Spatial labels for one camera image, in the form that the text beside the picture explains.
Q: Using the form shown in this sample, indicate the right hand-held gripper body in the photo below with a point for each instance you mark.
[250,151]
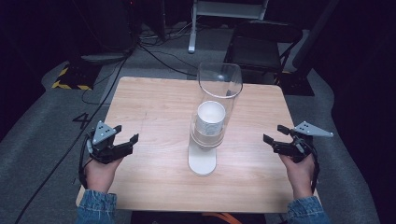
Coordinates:
[299,147]

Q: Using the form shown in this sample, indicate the white paper cup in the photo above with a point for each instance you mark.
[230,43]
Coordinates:
[211,119]

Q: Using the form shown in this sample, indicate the black slanted pole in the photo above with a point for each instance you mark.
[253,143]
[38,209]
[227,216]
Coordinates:
[314,37]

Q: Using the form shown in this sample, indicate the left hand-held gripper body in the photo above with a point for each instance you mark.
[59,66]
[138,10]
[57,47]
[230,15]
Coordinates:
[104,149]

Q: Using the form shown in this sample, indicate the clear cup dispenser white base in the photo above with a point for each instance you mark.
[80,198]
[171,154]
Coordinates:
[202,158]

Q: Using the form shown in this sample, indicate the black chair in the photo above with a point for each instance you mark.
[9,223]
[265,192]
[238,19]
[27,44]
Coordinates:
[255,53]

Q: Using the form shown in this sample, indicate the yellow black striped floor plate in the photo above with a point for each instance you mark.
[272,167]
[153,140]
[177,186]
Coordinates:
[77,77]

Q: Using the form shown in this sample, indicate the person's left hand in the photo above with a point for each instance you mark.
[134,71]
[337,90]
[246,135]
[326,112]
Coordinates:
[99,175]

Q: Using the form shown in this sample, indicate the grey stand base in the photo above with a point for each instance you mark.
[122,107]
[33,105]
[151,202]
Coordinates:
[102,58]

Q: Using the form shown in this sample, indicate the black floor base plate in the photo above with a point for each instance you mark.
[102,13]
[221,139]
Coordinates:
[297,84]

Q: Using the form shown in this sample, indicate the person's right hand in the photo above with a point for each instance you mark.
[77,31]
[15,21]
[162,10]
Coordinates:
[300,177]

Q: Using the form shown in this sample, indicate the white metal stand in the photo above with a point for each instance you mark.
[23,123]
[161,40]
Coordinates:
[192,31]

